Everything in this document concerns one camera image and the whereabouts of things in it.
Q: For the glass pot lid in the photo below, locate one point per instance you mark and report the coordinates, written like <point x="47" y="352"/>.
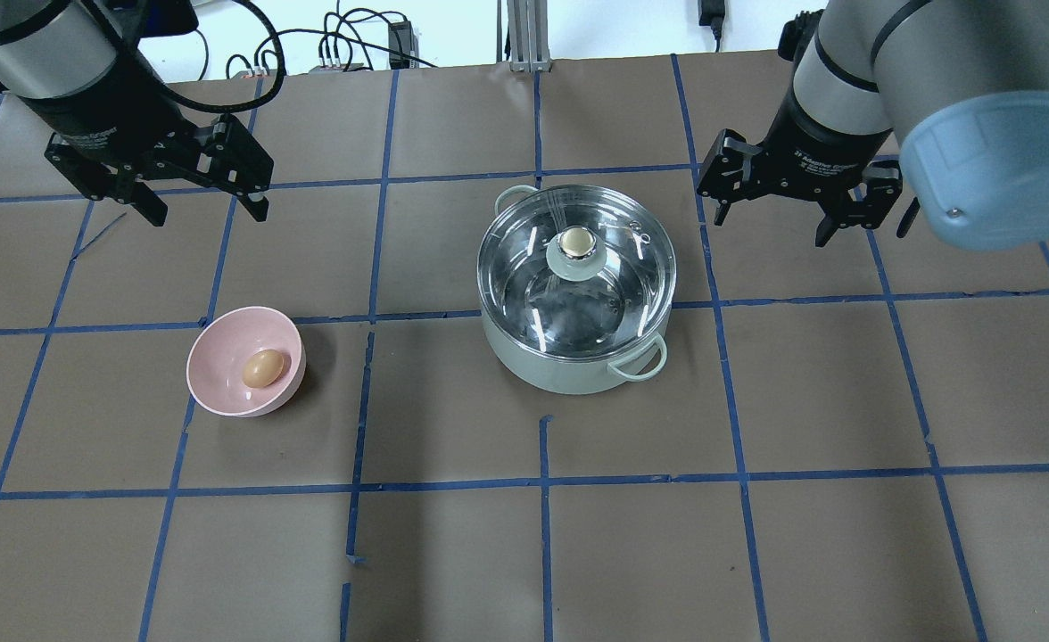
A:
<point x="575" y="259"/>

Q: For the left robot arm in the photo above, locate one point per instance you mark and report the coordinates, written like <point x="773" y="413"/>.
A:
<point x="53" y="49"/>

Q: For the beige egg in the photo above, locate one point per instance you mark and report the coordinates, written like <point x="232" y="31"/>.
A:
<point x="263" y="368"/>

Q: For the pale green cooking pot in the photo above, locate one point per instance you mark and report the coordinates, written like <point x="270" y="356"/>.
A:
<point x="574" y="357"/>

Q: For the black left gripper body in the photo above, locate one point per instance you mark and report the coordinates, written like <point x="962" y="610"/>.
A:
<point x="99" y="122"/>

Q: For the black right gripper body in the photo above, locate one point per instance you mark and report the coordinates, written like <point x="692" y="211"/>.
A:
<point x="817" y="139"/>

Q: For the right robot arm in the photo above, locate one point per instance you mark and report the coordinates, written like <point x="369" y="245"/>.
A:
<point x="950" y="98"/>

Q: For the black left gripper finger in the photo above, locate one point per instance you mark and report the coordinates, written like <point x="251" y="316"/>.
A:
<point x="150" y="206"/>
<point x="255" y="202"/>

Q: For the pink plastic bowl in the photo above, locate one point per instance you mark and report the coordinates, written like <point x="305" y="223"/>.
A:
<point x="214" y="364"/>

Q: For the black power adapter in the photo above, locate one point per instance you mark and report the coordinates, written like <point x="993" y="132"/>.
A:
<point x="712" y="13"/>

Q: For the aluminium frame post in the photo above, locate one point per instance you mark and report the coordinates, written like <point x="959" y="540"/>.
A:
<point x="528" y="36"/>

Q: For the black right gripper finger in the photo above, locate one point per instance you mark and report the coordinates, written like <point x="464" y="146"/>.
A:
<point x="723" y="209"/>
<point x="831" y="223"/>

